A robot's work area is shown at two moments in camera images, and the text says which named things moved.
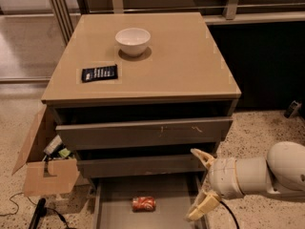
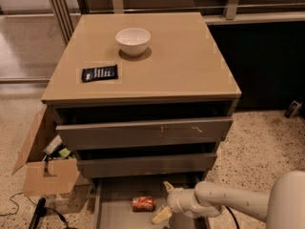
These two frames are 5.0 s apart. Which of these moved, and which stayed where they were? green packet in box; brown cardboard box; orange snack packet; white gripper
Moved: white gripper
Stayed: green packet in box; orange snack packet; brown cardboard box
